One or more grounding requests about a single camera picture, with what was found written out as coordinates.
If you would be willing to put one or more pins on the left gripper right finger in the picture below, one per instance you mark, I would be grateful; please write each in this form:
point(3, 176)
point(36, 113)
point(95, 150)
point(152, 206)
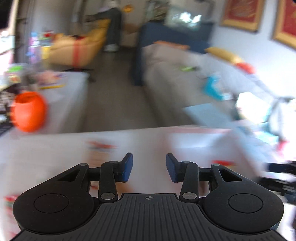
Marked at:
point(184, 172)

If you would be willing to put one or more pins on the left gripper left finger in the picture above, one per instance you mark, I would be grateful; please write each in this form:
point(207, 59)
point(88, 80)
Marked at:
point(112, 172)

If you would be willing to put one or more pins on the pink cardboard box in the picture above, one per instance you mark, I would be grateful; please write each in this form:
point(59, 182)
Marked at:
point(206, 146)

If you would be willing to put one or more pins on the white coffee table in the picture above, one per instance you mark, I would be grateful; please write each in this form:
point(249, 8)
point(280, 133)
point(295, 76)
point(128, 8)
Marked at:
point(67, 104)

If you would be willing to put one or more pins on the grey covered sofa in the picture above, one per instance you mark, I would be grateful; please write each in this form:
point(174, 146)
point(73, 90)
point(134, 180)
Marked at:
point(174, 79)

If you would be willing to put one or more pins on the orange pumpkin container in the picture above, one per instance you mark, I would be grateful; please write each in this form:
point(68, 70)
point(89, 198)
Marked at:
point(29, 111)

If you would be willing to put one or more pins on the yellow cushion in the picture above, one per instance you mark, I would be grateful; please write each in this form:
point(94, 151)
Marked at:
point(224, 55)

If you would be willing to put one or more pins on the yellow leather armchair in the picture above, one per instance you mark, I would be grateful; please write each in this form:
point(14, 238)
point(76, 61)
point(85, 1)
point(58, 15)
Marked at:
point(78, 51)

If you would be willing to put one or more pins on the dark coat on stand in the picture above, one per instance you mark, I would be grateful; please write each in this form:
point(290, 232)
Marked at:
point(112, 12)

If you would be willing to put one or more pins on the blue fish tank cabinet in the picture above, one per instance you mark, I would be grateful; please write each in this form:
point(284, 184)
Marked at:
point(170, 26)

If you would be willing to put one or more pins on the red framed wall picture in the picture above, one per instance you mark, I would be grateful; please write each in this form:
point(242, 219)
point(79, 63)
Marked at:
point(243, 14)

